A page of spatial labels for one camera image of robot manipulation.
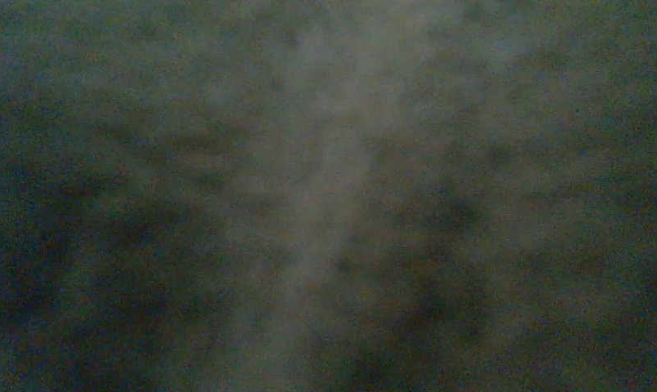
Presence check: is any light blue paper bag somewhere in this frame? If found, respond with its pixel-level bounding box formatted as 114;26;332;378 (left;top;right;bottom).
0;1;657;391

